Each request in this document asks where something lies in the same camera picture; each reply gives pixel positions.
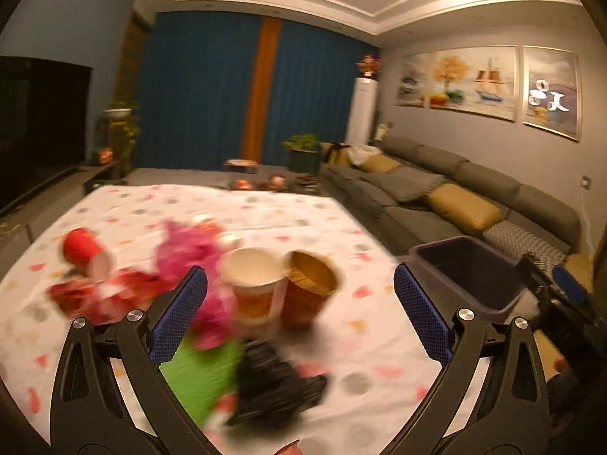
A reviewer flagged large patterned cushion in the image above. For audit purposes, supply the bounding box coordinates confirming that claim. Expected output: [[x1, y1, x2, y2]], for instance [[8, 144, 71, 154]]
[[481, 220, 567, 266]]

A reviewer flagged white standing air conditioner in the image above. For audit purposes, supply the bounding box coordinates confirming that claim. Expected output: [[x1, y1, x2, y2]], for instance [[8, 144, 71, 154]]
[[344, 78, 379, 145]]

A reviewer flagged pink plastic bag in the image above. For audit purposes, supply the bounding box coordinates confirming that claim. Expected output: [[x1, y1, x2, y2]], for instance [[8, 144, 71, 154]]
[[152, 220, 242, 351]]

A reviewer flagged white cloth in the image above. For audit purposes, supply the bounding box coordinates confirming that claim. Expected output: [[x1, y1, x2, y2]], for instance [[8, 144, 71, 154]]
[[348, 144, 382, 166]]

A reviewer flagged dark coffee table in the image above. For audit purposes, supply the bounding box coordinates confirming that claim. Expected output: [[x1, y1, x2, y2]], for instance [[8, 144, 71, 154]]
[[218, 171, 333, 195]]

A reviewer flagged gold plant stand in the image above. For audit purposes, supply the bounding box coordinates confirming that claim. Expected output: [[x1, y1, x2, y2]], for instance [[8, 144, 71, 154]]
[[107, 121, 136, 181]]

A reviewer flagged green packet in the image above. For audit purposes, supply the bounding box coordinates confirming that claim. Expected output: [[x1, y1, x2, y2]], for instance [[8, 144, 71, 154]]
[[159, 336, 245, 422]]

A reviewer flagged large yellow cushion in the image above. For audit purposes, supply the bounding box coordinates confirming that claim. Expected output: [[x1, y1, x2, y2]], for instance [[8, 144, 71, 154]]
[[427, 184, 503, 233]]

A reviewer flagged blue curtain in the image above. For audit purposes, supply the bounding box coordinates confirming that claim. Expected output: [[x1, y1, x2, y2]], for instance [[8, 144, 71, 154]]
[[266, 21, 380, 164], [137, 12, 264, 169]]

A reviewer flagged black plastic bag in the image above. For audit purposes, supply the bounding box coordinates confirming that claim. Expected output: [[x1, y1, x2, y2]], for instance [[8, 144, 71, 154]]
[[225, 339, 330, 430]]

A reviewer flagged framed painting with light glare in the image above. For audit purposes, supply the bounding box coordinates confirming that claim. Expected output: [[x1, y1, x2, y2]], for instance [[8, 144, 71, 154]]
[[522, 45, 583, 142]]

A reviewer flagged grey sofa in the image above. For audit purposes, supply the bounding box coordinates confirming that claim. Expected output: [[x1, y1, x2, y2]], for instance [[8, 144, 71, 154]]
[[319, 135, 593, 295]]

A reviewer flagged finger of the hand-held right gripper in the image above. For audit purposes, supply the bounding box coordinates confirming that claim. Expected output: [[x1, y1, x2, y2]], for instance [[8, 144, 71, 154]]
[[519, 256, 553, 297], [554, 265, 591, 306]]

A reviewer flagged dark grey plastic bin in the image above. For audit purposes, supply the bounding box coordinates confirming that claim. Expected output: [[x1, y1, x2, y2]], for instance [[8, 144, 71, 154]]
[[410, 236, 534, 316]]

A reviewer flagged potted plant in dark pot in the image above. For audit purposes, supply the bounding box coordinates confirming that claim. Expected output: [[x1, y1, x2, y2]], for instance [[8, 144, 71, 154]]
[[282, 133, 321, 174]]

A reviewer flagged black television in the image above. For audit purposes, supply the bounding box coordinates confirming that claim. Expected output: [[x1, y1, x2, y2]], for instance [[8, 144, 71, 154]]
[[0, 56, 93, 214]]

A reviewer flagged small landscape painting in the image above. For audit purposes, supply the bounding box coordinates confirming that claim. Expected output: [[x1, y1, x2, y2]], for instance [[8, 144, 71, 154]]
[[393, 52, 432, 107]]

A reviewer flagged red cup with gold inside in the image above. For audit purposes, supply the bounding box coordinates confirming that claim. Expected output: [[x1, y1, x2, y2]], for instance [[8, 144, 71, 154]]
[[282, 250, 340, 330]]

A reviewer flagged small patterned cushion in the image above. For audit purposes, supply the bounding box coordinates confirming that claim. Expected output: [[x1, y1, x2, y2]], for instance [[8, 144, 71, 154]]
[[417, 173, 449, 195]]

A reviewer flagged dark television cabinet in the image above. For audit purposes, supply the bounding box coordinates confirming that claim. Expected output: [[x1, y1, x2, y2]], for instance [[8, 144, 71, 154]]
[[0, 161, 117, 247]]

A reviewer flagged orange cup with white inside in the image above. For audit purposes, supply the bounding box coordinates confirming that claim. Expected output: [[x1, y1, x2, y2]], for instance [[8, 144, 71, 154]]
[[220, 246, 290, 325]]

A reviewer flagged red crumpled wrapper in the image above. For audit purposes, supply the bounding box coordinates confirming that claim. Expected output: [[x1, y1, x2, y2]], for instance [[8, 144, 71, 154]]
[[50, 268, 167, 318]]

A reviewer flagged tree and sailboat painting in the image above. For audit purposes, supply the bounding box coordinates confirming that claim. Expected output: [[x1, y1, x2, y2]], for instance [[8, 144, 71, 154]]
[[429, 46, 519, 123]]

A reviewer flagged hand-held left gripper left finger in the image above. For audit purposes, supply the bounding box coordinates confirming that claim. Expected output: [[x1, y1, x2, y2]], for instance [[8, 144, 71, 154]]
[[50, 265, 223, 455]]

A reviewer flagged orange curtain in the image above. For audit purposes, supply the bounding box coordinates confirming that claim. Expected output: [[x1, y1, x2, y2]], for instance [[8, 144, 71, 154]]
[[242, 16, 283, 164]]

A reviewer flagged red flower arrangement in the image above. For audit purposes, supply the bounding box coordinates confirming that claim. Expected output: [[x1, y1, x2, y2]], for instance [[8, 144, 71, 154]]
[[355, 54, 382, 79]]

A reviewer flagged dotted printed tablecloth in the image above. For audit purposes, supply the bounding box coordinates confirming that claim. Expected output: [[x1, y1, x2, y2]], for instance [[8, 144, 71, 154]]
[[0, 182, 456, 455]]

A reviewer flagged red paper cup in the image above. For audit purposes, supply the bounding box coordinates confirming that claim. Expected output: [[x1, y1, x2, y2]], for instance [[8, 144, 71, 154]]
[[63, 227, 117, 279]]

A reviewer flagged small yellow cushion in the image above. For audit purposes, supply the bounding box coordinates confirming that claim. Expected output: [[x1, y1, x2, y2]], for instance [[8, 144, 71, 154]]
[[360, 155, 401, 174]]

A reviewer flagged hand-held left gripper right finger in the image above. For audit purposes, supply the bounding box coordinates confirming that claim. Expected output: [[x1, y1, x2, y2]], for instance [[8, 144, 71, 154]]
[[379, 262, 555, 455]]

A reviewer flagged orange cup with white base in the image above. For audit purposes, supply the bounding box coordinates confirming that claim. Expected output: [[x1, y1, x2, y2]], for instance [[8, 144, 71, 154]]
[[190, 213, 240, 252]]

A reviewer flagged grey cushion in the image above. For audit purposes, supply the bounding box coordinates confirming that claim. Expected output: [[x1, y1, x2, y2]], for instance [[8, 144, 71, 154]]
[[377, 173, 430, 202]]

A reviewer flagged trailing plant in white bowl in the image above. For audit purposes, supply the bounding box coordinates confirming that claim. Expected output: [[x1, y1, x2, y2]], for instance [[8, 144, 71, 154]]
[[102, 99, 143, 140]]

